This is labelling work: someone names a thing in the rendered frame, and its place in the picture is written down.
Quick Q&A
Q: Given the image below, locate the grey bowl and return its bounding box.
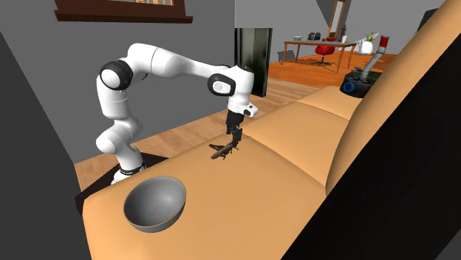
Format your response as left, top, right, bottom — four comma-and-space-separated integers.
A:
123, 175, 188, 234

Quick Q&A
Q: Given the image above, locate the red swivel chair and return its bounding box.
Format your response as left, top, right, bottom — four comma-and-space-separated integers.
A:
311, 44, 337, 66

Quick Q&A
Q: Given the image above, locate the wooden table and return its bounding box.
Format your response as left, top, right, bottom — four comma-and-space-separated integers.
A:
281, 31, 358, 74

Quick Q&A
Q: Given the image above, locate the white vase with plant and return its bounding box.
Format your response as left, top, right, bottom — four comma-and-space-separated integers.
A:
357, 31, 380, 56

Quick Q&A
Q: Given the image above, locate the black vacuum with grey pipe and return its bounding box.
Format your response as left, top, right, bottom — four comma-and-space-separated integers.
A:
339, 35, 392, 100

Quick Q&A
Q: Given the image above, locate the brown framed window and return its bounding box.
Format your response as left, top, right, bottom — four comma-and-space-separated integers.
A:
53, 0, 194, 24

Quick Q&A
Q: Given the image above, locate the dark robot stand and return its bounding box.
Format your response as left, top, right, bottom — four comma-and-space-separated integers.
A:
74, 152, 170, 217

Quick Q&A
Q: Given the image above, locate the dark green door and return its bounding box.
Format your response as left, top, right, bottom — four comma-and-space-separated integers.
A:
234, 27, 273, 98

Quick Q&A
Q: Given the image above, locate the dark brown twig-shaped figure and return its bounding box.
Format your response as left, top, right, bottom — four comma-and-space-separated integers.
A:
208, 141, 241, 161

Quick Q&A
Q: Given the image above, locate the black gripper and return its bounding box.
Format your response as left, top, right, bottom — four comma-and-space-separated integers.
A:
225, 109, 244, 148

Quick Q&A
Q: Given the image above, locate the tan sofa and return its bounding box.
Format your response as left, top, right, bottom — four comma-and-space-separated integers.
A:
81, 0, 461, 260

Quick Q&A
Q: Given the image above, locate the wooden framed mirror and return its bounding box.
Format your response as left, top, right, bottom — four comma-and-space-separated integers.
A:
327, 0, 347, 39

